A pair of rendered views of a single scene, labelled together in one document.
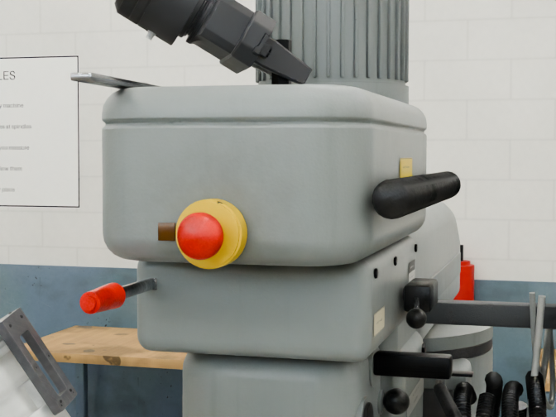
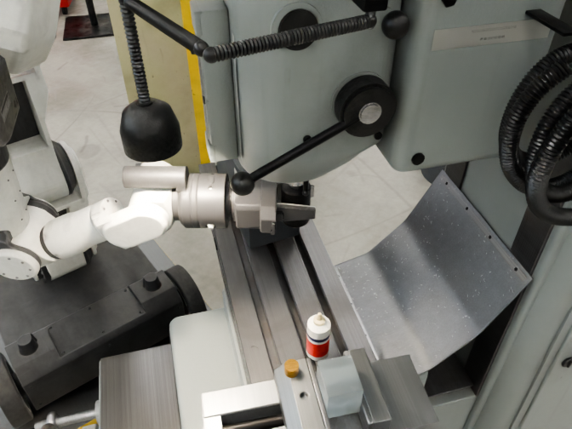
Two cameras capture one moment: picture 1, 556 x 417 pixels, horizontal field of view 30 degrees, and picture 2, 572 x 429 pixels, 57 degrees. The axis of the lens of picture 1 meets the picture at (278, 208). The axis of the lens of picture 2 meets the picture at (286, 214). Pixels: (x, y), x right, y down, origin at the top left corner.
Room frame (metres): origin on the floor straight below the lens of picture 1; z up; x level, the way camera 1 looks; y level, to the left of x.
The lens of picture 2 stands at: (0.77, -0.56, 1.77)
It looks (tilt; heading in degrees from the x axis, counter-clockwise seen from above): 41 degrees down; 60
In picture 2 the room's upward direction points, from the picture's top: straight up
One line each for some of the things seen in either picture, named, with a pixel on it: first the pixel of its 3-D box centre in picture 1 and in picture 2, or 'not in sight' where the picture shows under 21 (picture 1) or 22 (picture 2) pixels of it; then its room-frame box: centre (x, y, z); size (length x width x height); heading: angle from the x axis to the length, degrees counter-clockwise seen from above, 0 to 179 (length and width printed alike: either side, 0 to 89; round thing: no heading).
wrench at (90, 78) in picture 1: (131, 85); not in sight; (0.99, 0.14, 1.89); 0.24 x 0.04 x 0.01; 168
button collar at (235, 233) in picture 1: (211, 233); not in sight; (0.90, 0.06, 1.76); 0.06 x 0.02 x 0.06; 75
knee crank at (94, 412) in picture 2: not in sight; (70, 419); (0.64, 0.27, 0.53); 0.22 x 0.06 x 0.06; 165
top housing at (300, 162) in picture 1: (285, 171); not in sight; (1.13, -0.01, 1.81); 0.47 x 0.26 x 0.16; 165
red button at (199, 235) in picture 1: (202, 235); not in sight; (0.87, 0.06, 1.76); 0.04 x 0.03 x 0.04; 75
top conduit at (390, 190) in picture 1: (421, 190); not in sight; (1.11, -0.15, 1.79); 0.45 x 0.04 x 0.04; 165
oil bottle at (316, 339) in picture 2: not in sight; (318, 333); (1.11, -0.10, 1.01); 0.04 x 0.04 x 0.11
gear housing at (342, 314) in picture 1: (291, 286); not in sight; (1.16, -0.02, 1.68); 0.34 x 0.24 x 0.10; 165
